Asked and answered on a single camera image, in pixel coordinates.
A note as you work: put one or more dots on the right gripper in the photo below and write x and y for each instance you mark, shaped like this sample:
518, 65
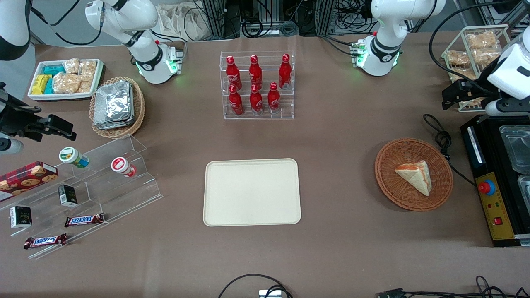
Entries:
16, 120

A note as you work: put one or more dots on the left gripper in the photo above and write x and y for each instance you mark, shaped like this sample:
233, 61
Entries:
475, 92

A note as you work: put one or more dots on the triangular white bread sandwich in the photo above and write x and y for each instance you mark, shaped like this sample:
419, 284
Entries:
416, 176

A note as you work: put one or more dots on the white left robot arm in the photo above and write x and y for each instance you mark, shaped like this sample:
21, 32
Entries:
385, 25

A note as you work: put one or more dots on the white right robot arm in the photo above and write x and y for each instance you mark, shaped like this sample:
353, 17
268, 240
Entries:
132, 20

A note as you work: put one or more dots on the white plastic snack tray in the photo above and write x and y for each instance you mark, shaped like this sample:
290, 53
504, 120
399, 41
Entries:
62, 97

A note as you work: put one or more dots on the oval light wicker basket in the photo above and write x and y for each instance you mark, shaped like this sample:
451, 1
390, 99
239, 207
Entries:
138, 107

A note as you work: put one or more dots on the round brown wicker basket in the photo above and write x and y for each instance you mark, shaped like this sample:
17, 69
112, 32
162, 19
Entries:
397, 190

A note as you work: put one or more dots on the cream rectangular serving tray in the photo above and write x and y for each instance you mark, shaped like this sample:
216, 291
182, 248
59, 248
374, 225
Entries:
251, 192

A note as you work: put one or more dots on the green lid snack cup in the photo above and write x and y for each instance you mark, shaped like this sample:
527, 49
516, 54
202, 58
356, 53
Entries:
71, 156

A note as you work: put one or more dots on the teal snack package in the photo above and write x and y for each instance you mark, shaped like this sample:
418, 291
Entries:
49, 86
54, 69

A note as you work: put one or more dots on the yellow snack package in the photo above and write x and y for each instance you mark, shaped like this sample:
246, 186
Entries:
40, 84

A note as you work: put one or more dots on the clear bag of fried snacks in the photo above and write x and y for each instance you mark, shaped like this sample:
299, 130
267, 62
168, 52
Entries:
87, 70
66, 83
85, 87
72, 66

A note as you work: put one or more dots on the red tartan cookie box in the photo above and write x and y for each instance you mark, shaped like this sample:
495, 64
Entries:
25, 180

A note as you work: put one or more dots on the small black box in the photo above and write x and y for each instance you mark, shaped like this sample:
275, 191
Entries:
20, 217
67, 195

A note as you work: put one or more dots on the silver foil packet stack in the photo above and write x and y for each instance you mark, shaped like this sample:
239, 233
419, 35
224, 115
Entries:
114, 105

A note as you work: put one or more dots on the red lid snack cup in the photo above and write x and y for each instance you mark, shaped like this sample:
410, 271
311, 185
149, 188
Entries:
122, 166

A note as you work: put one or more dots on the clear rectangular pan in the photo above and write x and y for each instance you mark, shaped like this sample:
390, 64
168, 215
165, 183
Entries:
525, 188
517, 149

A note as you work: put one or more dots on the brown snickers bar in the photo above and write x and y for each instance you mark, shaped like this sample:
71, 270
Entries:
84, 220
45, 241

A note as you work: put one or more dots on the red emergency stop button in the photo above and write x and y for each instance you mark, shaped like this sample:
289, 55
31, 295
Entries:
487, 187

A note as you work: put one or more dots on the clear acrylic stepped shelf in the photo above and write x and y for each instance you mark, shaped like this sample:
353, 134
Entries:
120, 198

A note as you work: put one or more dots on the black appliance with yellow panel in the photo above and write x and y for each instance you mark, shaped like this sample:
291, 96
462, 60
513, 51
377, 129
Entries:
503, 215

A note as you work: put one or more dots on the clear acrylic bottle rack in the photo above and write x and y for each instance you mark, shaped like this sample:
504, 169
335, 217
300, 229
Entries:
285, 114

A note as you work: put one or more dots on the beige cloth bag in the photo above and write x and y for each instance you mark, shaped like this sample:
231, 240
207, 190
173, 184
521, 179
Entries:
182, 22

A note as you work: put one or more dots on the red cola bottle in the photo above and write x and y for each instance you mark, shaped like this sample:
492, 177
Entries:
284, 73
273, 99
255, 73
256, 101
236, 103
232, 74

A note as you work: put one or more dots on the small silver device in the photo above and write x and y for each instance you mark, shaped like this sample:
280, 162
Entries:
270, 294

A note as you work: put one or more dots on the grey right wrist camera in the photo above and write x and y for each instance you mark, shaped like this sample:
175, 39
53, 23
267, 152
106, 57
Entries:
10, 146

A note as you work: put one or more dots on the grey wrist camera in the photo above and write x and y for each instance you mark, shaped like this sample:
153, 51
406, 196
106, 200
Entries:
499, 107
10, 146

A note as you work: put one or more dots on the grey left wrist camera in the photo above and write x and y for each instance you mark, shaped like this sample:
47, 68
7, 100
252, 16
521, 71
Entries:
499, 107

